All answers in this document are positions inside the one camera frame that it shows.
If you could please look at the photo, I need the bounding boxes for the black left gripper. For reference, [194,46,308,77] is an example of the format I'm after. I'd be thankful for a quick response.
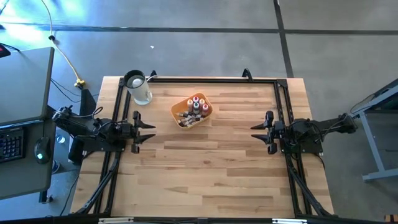
[119,110,157,155]

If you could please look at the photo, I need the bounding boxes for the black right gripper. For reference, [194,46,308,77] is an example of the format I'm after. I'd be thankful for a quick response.
[250,110,285,156]

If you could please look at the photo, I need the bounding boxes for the yellow plastic bin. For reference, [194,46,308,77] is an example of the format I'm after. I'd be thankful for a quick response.
[170,92,214,129]

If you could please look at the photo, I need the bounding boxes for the white cylindrical tumbler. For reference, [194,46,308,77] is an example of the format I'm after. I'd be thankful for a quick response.
[123,69,154,106]

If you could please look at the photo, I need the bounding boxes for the black desk leg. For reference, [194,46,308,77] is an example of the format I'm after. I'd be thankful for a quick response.
[79,88,97,118]

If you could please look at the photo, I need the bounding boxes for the black controller box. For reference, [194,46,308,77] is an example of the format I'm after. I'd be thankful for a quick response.
[68,136,85,165]

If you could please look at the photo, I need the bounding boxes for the silver aluminium bar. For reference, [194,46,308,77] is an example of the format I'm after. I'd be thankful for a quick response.
[98,217,134,224]
[272,218,308,224]

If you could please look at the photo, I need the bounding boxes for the black computer mouse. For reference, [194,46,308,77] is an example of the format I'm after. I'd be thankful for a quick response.
[34,136,52,165]

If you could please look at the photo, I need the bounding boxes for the dark grey desk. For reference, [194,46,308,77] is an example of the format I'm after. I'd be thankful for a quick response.
[0,119,57,200]

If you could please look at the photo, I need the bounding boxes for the grey raised desk panel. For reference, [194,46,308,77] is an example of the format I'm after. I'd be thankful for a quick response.
[0,46,55,127]

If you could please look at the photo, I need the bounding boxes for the black keyboard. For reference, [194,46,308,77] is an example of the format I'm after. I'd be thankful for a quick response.
[0,126,26,164]

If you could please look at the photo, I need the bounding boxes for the black device with red light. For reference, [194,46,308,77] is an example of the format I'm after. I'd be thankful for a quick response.
[0,43,12,59]

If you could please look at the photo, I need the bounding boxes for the black aluminium table frame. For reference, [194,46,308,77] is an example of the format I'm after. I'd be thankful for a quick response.
[70,76,336,218]

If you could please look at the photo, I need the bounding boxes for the yellow floor cable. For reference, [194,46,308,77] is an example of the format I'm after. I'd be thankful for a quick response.
[40,0,86,89]

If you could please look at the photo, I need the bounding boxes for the grey metal table frame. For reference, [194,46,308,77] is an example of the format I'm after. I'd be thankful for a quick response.
[343,77,398,182]

